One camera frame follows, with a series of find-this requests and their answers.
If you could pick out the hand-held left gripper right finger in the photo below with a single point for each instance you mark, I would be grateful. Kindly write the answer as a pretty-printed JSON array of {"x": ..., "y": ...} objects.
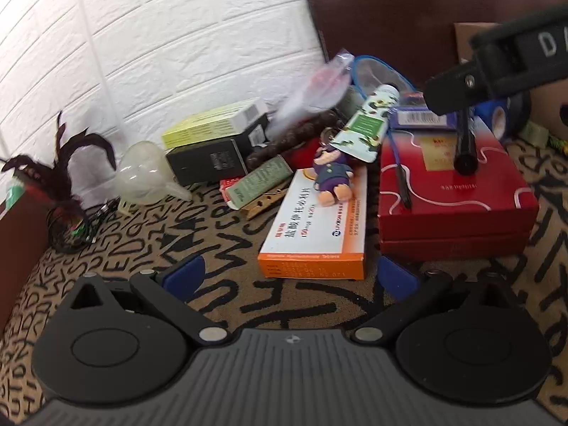
[{"x": 397, "y": 277}]

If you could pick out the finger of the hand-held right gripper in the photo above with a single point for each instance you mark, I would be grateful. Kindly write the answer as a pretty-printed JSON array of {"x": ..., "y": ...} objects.
[
  {"x": 457, "y": 86},
  {"x": 466, "y": 146}
]

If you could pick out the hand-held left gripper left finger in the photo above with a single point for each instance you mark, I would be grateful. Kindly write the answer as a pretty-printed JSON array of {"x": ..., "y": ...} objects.
[{"x": 184, "y": 273}]

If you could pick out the red gift box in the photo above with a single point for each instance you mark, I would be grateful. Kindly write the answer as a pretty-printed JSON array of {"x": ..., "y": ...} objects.
[{"x": 488, "y": 204}]

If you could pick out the red white packet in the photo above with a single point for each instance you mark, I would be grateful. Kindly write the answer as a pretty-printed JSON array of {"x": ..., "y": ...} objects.
[{"x": 412, "y": 97}]

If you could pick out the blue flat box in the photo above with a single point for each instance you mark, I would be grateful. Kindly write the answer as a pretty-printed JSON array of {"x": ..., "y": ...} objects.
[{"x": 421, "y": 117}]

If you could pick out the blue tape roll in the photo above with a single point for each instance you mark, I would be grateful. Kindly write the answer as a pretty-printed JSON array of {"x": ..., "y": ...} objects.
[{"x": 510, "y": 113}]

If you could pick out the light green soap box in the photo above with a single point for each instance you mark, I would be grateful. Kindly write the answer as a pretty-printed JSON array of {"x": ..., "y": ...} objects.
[{"x": 534, "y": 135}]

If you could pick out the letter print cloth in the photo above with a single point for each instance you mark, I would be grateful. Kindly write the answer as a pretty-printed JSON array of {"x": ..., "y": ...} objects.
[{"x": 266, "y": 301}]

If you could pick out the orange white medicine box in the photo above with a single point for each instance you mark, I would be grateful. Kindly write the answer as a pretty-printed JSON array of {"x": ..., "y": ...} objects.
[{"x": 319, "y": 230}]

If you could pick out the yellow green striped stick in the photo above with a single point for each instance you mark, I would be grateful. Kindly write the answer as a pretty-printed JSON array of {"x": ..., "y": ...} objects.
[{"x": 560, "y": 143}]

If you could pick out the small red box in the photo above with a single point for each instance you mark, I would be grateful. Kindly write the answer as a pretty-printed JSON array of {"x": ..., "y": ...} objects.
[{"x": 226, "y": 188}]

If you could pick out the dark brown board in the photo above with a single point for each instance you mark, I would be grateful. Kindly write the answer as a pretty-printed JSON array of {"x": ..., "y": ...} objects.
[{"x": 399, "y": 9}]

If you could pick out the green white tube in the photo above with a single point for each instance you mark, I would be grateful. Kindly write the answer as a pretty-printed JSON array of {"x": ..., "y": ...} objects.
[{"x": 364, "y": 128}]

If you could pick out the wooden clothespin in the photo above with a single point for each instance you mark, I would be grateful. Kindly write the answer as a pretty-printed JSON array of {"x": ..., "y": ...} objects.
[{"x": 266, "y": 202}]

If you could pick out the clear plastic funnel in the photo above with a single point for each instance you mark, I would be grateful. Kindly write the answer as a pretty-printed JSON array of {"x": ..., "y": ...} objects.
[{"x": 140, "y": 173}]

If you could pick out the black box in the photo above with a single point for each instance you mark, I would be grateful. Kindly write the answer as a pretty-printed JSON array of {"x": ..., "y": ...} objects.
[{"x": 208, "y": 162}]

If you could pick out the small green box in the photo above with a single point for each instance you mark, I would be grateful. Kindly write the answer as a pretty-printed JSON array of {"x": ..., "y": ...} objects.
[{"x": 262, "y": 179}]

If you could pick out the clear pink plastic bag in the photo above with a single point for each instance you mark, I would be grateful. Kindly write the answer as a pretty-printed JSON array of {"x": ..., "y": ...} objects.
[{"x": 310, "y": 93}]

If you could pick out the yellow green box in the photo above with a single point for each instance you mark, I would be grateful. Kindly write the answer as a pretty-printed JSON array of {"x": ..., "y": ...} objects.
[{"x": 208, "y": 126}]

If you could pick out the red flat box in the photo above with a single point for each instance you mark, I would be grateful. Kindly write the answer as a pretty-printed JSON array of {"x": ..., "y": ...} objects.
[{"x": 304, "y": 155}]

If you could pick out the dark red feather shuttlecock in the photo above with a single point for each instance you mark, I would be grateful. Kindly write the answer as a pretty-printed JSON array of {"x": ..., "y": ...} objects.
[{"x": 62, "y": 173}]

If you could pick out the brown wooden box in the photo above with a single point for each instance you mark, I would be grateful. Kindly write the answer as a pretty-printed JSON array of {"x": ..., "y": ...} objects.
[{"x": 22, "y": 253}]

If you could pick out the green white card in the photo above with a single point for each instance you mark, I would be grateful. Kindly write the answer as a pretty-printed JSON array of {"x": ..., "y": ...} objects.
[{"x": 11, "y": 197}]

